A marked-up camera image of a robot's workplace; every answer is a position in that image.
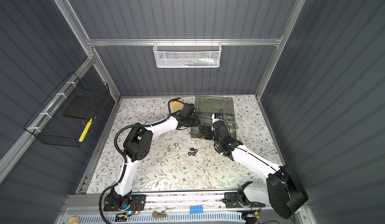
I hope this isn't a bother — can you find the green transparent compartment organizer box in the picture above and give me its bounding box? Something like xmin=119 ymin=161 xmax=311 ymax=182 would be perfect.
xmin=190 ymin=96 xmax=237 ymax=139

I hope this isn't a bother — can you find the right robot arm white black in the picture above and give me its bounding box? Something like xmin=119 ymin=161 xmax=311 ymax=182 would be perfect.
xmin=199 ymin=113 xmax=309 ymax=219

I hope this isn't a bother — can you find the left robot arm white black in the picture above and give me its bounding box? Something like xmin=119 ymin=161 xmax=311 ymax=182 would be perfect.
xmin=105 ymin=99 xmax=200 ymax=211

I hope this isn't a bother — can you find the black nuts cluster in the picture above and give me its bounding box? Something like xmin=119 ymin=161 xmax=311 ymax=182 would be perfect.
xmin=187 ymin=148 xmax=198 ymax=156

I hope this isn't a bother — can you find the yellow calculator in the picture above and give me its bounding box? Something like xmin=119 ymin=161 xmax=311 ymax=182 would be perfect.
xmin=171 ymin=97 xmax=184 ymax=112

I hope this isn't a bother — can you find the floral patterned table mat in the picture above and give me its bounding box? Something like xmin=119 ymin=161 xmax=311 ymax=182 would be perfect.
xmin=86 ymin=95 xmax=282 ymax=194

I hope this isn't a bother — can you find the blue toy brick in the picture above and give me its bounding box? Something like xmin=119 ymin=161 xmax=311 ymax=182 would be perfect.
xmin=189 ymin=206 xmax=204 ymax=215

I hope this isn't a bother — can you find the white wire mesh basket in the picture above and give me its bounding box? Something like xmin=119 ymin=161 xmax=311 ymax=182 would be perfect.
xmin=153 ymin=42 xmax=222 ymax=68

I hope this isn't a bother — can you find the black corrugated cable conduit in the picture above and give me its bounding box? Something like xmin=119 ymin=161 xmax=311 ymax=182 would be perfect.
xmin=98 ymin=99 xmax=184 ymax=224

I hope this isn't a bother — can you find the black wire mesh basket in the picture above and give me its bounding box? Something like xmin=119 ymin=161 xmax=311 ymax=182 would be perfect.
xmin=24 ymin=74 xmax=109 ymax=147

